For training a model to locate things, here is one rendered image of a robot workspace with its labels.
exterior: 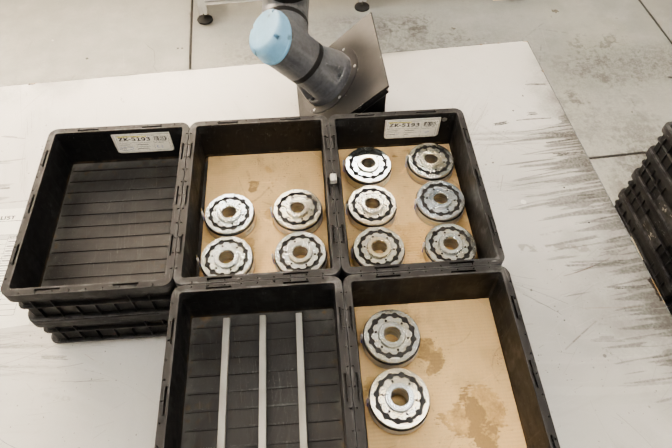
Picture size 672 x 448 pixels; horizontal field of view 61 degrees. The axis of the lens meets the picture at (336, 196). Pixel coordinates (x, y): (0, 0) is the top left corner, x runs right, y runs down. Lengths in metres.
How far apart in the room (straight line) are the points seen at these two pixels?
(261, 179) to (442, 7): 2.14
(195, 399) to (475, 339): 0.51
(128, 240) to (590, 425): 0.98
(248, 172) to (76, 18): 2.23
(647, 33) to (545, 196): 2.02
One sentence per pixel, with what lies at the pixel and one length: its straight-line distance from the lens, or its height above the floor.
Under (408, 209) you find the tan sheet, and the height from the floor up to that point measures 0.83.
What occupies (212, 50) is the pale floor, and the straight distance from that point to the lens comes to 2.96.
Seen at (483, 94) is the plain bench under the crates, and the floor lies 0.70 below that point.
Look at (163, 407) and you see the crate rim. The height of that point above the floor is 0.93.
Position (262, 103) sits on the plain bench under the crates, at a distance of 1.63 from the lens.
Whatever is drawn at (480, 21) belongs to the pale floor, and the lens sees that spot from 3.17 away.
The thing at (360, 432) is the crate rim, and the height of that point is 0.93.
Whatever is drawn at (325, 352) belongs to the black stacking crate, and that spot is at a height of 0.83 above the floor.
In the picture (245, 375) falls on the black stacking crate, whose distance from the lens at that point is 1.06.
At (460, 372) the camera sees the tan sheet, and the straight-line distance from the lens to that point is 1.07.
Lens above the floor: 1.82
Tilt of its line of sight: 53 degrees down
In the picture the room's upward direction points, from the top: straight up
